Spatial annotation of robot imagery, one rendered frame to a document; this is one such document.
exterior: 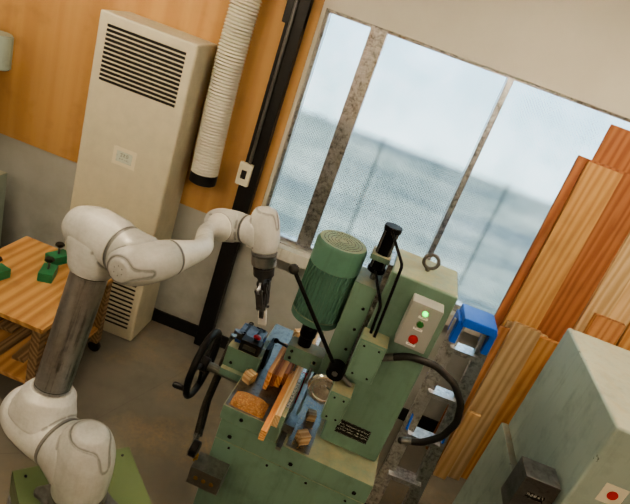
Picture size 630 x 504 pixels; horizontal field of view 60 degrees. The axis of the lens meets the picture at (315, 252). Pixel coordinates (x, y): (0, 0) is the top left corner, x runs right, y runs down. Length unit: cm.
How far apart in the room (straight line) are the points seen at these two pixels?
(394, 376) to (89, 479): 96
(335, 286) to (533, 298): 159
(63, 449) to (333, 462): 89
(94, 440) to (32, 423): 19
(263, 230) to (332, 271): 27
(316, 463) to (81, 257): 106
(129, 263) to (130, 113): 177
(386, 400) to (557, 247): 149
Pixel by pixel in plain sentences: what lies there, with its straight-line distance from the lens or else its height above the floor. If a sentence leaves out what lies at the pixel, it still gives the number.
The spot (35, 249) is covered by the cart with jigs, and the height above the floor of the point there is 53.
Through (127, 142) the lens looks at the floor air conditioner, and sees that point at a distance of 312.
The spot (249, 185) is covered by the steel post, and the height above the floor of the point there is 115.
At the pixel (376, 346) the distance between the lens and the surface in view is 176.
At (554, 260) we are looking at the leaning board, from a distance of 312.
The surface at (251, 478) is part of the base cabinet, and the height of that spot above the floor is 60.
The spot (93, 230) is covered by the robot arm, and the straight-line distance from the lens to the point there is 150.
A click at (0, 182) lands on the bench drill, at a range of 375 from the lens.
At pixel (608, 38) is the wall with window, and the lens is 310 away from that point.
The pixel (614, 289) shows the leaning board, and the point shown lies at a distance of 327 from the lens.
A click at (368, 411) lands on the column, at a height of 100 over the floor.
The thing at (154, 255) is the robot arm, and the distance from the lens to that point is 143.
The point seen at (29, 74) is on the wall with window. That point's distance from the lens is 372.
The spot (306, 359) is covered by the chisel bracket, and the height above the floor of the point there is 104.
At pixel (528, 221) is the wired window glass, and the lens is 326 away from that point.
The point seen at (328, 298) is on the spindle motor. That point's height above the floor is 133.
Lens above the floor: 217
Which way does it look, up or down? 23 degrees down
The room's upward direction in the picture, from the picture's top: 20 degrees clockwise
